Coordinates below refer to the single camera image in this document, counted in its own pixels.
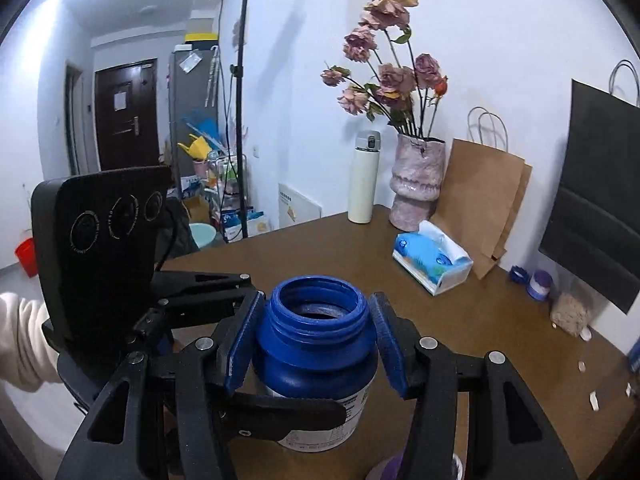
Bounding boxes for blue plastic jar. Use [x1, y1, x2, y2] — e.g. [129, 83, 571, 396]
[253, 275, 378, 453]

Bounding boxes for purple plastic jar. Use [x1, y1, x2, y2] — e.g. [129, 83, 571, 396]
[366, 454, 463, 480]

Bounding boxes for white sleeved forearm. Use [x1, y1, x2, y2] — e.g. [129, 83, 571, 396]
[0, 292, 62, 392]

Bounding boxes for red bucket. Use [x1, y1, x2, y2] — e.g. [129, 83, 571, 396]
[14, 237, 38, 278]

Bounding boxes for white flat box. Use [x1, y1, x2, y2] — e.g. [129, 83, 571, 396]
[278, 183, 322, 229]

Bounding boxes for dark brown door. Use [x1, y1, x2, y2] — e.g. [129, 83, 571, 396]
[94, 58, 160, 170]

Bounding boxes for clear container with grains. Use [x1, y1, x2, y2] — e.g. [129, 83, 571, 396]
[550, 275, 596, 338]

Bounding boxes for small purple white jar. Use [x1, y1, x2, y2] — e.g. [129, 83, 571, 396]
[526, 270, 553, 301]

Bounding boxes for blue jar lid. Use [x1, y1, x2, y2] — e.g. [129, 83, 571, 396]
[509, 266, 529, 285]

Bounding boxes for grey refrigerator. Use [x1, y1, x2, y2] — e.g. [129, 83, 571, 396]
[168, 41, 218, 197]

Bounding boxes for blue tissue box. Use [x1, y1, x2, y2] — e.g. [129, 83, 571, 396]
[392, 220, 473, 296]

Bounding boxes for white thermos bottle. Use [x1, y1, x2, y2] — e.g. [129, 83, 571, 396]
[347, 130, 381, 224]

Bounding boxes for black paper bag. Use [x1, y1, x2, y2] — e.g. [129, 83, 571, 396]
[539, 80, 639, 313]

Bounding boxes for brown paper bag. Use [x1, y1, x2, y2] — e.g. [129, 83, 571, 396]
[430, 106, 534, 281]

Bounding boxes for pink ceramic vase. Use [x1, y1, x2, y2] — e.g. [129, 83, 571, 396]
[390, 134, 446, 232]

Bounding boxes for black light stand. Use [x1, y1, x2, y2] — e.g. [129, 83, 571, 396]
[230, 0, 248, 240]

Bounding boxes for pink dried rose bouquet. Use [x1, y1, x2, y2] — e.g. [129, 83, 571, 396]
[320, 0, 448, 140]

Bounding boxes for wire storage rack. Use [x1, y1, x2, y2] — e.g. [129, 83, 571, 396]
[205, 151, 250, 243]

